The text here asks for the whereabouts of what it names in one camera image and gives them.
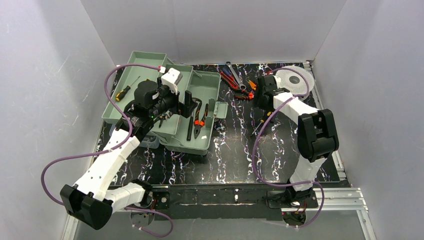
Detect black orange pliers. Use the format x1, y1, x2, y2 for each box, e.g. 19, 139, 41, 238
193, 98, 209, 139

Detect grey green tool box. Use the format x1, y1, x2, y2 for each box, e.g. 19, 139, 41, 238
102, 51, 228, 156

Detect black yellow screwdriver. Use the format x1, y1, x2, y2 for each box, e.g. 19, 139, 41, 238
115, 76, 140, 102

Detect claw hammer black handle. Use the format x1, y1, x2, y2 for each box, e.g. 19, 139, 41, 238
186, 112, 195, 141

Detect black long nose pliers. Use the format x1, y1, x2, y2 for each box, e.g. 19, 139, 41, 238
155, 112, 172, 128

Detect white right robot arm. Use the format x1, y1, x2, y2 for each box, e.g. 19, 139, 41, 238
253, 74, 339, 193

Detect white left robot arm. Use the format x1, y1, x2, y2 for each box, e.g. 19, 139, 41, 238
60, 80, 197, 230

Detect grey combination wrench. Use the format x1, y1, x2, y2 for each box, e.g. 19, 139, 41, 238
226, 61, 247, 90

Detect white filament spool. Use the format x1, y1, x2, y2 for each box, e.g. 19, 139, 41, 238
275, 65, 315, 95

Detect red black utility knife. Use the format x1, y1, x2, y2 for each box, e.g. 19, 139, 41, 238
219, 71, 239, 91

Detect blue red small screwdriver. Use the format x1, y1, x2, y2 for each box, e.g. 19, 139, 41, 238
222, 67, 239, 88

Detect red handled cutter pliers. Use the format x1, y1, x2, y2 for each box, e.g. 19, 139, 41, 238
234, 92, 254, 101

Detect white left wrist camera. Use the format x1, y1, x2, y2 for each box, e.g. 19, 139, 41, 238
160, 67, 183, 95

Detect thin orange handled screwdriver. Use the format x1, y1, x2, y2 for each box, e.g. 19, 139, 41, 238
250, 111, 272, 137

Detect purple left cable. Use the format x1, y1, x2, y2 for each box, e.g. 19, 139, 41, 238
40, 63, 175, 238

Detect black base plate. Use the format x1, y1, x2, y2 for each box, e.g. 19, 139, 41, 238
151, 183, 319, 221

